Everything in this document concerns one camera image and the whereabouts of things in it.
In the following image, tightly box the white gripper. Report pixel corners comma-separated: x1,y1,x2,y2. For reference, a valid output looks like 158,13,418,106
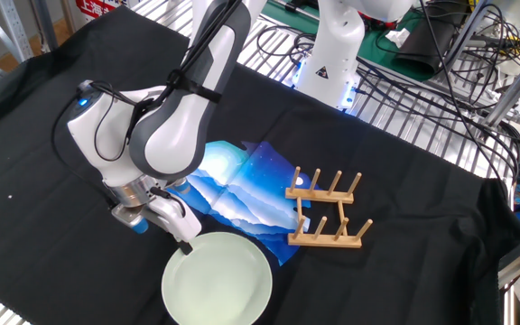
142,198,203,256

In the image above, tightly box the pale green round plate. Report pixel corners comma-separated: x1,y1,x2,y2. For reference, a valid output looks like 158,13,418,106
161,231,274,325

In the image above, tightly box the wooden peg dish rack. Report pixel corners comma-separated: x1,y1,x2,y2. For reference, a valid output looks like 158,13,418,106
284,165,374,249

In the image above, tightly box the black cloth with blue print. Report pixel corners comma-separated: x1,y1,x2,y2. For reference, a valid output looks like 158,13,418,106
0,5,520,325

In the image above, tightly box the red and white sign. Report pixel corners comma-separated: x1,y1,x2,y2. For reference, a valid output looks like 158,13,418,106
75,0,129,22

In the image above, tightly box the green table mat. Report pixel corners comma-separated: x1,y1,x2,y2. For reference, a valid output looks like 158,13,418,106
255,0,453,83

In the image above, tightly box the grey perforated shelf upright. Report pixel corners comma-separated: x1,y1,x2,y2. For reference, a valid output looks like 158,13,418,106
0,0,35,63

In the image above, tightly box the crumpled white paper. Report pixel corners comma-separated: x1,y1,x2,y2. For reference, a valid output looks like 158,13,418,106
385,27,412,49

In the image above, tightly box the black fabric pouch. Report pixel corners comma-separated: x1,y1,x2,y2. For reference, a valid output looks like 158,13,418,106
394,6,469,79

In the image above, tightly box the silver and blue wrist camera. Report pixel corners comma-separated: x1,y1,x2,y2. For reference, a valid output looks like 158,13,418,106
110,202,150,236

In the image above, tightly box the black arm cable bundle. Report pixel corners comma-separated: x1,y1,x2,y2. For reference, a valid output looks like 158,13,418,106
51,0,243,200

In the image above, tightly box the tangle of black cables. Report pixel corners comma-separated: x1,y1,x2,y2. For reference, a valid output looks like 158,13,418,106
255,0,520,190

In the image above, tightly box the slanted aluminium profile post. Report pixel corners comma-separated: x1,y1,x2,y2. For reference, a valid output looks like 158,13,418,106
482,42,520,128

